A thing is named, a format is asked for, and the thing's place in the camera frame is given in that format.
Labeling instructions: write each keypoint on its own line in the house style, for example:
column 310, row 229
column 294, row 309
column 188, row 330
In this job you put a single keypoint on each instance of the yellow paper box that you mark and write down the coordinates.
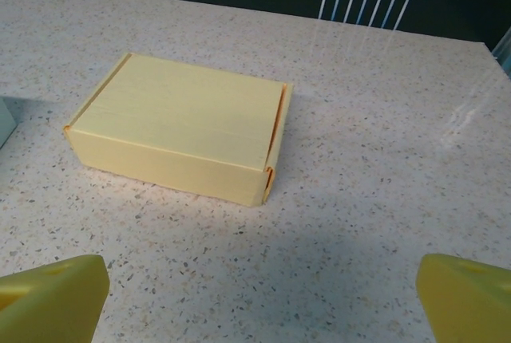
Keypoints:
column 179, row 123

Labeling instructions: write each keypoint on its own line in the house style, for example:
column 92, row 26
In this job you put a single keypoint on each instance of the light blue paper box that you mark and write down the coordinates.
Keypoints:
column 6, row 123

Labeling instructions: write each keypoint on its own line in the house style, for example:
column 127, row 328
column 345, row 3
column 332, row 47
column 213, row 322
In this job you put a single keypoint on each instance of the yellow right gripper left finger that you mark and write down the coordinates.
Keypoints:
column 52, row 303

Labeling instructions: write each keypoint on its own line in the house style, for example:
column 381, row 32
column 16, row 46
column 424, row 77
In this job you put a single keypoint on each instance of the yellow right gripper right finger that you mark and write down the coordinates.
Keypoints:
column 471, row 307

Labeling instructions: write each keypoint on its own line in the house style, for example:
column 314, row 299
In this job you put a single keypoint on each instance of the aluminium frame post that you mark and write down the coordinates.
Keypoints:
column 504, row 52

